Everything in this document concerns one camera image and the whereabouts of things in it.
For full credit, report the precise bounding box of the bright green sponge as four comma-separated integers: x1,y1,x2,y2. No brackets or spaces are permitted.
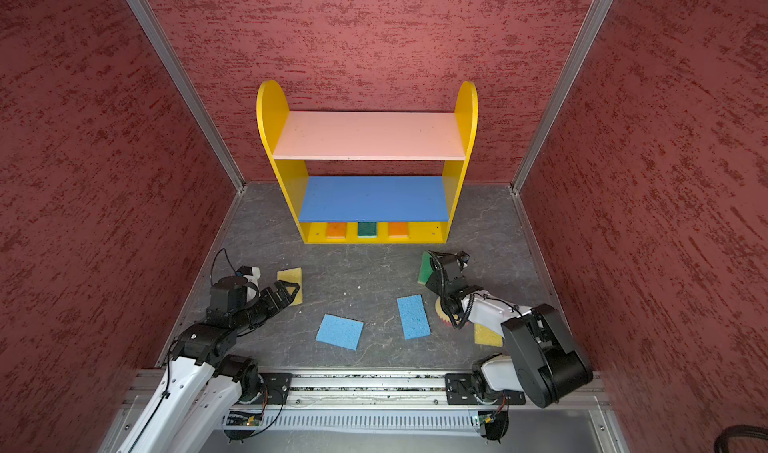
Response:
417,251,434,285

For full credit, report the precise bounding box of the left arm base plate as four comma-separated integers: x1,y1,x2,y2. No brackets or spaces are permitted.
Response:
237,372,294,406

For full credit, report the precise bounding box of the black cable bottom right corner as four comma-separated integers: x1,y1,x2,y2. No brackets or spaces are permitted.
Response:
712,424,768,453

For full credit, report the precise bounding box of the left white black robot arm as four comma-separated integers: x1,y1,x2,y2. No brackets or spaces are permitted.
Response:
118,274,302,452

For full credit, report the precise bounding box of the yellow sponge near right arm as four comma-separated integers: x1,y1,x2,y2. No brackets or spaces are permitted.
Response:
474,323,503,348

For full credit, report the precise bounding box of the yellow sponge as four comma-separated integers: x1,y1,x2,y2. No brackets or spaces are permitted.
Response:
277,267,304,306

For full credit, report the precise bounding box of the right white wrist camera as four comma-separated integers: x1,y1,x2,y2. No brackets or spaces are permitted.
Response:
456,251,470,268

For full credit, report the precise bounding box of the tan orange-backed sponge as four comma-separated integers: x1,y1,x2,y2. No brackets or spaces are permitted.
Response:
325,222,347,239

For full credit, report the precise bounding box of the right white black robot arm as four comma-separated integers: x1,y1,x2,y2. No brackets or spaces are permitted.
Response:
419,250,594,408

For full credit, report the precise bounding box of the dark green sponge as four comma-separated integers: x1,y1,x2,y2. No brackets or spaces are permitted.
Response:
357,222,378,238

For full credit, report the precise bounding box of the orange sponge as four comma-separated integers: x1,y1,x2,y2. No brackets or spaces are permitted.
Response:
388,222,409,238

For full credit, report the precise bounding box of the round smiley face sponge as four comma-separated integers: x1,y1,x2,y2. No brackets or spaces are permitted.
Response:
435,298,457,325

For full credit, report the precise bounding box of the light blue sponge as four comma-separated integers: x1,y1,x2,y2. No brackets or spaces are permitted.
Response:
397,295,431,340
316,314,364,351

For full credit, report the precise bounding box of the aluminium mounting rail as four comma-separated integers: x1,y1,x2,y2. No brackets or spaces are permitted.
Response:
120,369,612,410

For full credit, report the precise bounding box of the light blue sponge left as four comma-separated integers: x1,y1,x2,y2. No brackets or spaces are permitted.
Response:
316,314,364,351

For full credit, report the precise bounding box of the light blue sponge right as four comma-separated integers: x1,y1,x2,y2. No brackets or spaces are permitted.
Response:
397,295,431,340

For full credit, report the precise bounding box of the yellow shelf with coloured boards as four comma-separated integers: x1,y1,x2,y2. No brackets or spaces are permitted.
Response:
256,80,479,244

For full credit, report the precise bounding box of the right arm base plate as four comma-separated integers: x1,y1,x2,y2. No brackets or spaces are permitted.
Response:
444,373,526,407

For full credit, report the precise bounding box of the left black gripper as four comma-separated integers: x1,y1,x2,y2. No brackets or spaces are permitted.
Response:
233,280,301,333

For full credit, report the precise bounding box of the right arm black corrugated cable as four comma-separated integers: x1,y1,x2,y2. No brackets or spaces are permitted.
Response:
427,250,523,331

